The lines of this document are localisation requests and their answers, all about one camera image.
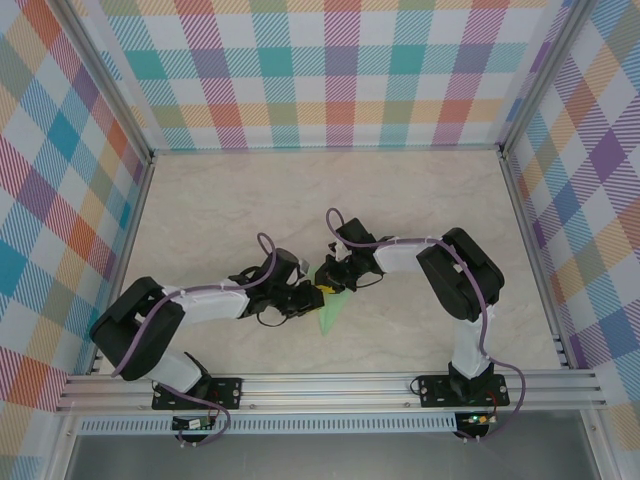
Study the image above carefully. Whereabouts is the light green paper sheet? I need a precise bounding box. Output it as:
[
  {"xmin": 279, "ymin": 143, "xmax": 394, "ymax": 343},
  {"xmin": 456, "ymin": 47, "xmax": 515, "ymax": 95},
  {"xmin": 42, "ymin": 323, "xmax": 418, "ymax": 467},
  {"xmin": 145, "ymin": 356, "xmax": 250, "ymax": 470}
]
[{"xmin": 305, "ymin": 267, "xmax": 354, "ymax": 336}]

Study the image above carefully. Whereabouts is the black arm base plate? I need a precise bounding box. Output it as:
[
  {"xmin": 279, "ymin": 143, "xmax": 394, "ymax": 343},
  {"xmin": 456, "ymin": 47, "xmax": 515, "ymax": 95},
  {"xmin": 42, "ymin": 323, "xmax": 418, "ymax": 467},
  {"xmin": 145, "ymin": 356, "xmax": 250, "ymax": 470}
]
[
  {"xmin": 151, "ymin": 377, "xmax": 245, "ymax": 412},
  {"xmin": 416, "ymin": 373, "xmax": 510, "ymax": 409}
]

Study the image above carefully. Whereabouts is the aluminium table edge rail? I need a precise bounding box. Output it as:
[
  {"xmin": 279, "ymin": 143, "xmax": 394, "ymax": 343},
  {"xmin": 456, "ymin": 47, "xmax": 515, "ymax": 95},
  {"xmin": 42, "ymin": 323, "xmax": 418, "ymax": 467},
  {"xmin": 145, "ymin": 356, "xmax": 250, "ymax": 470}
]
[
  {"xmin": 499, "ymin": 152, "xmax": 574, "ymax": 371},
  {"xmin": 88, "ymin": 152, "xmax": 157, "ymax": 376}
]

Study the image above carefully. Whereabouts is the grey slotted cable duct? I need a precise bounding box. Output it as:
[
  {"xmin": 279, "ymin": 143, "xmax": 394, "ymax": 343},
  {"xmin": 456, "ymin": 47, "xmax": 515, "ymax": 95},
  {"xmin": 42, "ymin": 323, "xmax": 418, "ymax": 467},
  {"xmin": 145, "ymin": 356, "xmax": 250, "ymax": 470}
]
[{"xmin": 77, "ymin": 412, "xmax": 459, "ymax": 435}]

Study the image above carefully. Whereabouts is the aluminium frame post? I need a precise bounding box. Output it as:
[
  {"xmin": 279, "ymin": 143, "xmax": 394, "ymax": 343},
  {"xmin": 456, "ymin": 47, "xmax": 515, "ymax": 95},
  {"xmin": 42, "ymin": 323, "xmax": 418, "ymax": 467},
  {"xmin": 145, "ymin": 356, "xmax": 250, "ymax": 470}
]
[
  {"xmin": 498, "ymin": 0, "xmax": 595, "ymax": 160},
  {"xmin": 58, "ymin": 0, "xmax": 155, "ymax": 164}
]

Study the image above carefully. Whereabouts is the aluminium frame bar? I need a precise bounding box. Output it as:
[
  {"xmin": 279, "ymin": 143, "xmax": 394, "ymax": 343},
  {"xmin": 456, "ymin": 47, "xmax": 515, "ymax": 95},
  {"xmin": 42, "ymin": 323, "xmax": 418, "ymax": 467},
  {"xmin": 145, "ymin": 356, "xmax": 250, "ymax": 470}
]
[
  {"xmin": 582, "ymin": 407, "xmax": 619, "ymax": 480},
  {"xmin": 47, "ymin": 413, "xmax": 81, "ymax": 480}
]

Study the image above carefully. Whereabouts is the aluminium mounting rail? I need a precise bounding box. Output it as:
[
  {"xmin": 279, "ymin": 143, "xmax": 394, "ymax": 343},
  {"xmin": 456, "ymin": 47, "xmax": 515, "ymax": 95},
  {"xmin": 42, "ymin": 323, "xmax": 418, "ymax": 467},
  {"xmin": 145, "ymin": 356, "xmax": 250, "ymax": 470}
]
[{"xmin": 54, "ymin": 368, "xmax": 609, "ymax": 414}]

